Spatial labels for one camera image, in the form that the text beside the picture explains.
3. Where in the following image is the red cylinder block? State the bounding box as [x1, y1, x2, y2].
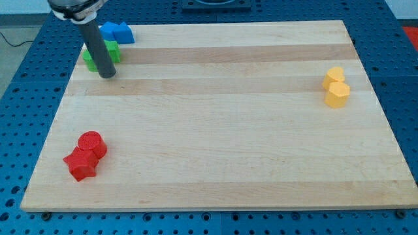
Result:
[78, 131, 108, 159]

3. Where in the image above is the red object at right edge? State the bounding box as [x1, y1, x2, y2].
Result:
[403, 26, 418, 50]

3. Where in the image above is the yellow heart block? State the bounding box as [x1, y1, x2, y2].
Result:
[322, 67, 346, 90]

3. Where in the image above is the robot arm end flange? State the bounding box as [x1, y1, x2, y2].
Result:
[47, 0, 108, 25]

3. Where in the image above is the green circle block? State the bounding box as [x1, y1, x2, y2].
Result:
[82, 50, 98, 72]

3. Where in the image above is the yellow hexagon block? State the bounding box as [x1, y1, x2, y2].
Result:
[324, 82, 351, 108]

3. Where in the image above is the black cable on floor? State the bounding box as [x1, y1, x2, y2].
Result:
[0, 31, 35, 48]

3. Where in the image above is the green star block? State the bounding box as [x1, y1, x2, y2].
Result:
[104, 40, 121, 63]

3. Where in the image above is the wooden board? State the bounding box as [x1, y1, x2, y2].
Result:
[21, 20, 417, 212]

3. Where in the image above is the blue cube block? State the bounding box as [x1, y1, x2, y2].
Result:
[112, 22, 135, 44]

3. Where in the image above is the red star block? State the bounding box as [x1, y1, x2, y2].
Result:
[63, 146, 99, 181]

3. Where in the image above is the dark blue base plate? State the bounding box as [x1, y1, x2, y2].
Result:
[180, 0, 251, 11]

